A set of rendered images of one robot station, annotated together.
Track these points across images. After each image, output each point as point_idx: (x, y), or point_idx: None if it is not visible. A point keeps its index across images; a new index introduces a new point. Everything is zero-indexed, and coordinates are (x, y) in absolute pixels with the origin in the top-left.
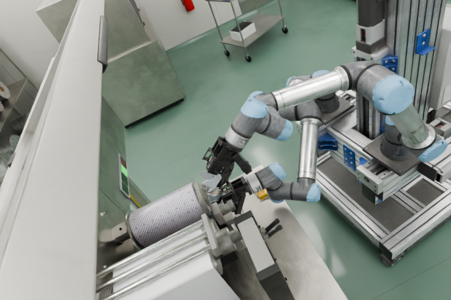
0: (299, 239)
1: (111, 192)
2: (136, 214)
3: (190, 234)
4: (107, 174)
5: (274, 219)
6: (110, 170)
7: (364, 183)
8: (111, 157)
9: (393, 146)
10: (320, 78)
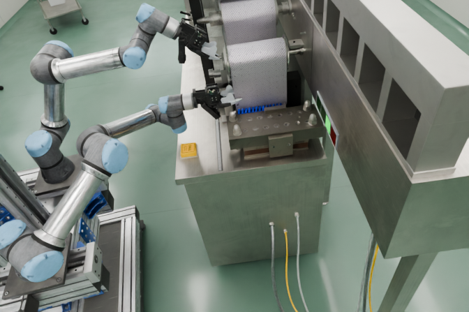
0: (185, 114)
1: (314, 65)
2: (277, 40)
3: None
4: (320, 71)
5: (194, 129)
6: (324, 84)
7: (107, 181)
8: (332, 101)
9: (64, 156)
10: (75, 56)
